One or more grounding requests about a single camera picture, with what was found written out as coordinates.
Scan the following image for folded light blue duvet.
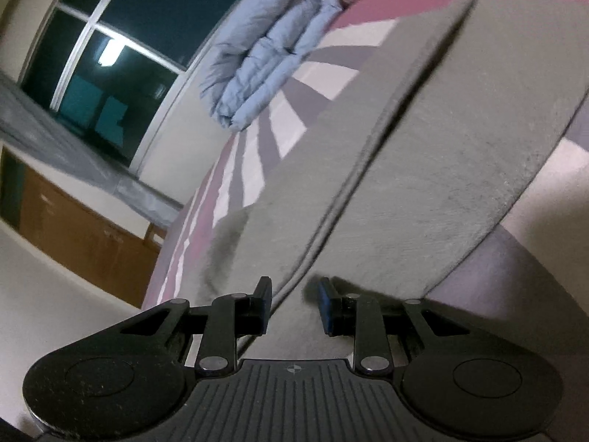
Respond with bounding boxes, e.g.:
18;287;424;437
200;0;347;132

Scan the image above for grey pants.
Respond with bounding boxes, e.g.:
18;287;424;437
209;0;589;332

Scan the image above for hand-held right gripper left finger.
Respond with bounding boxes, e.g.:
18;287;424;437
118;277;273;376

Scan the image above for brown wooden door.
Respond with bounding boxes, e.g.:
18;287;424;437
0;147;169;310

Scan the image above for light wooden chair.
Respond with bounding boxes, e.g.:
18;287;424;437
144;222;169;246

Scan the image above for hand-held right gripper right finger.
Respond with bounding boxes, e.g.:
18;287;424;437
317;277;471;376

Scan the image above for white framed window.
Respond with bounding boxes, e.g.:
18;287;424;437
18;0;259;172

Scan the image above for grey curtain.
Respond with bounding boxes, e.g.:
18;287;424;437
0;71;186;222

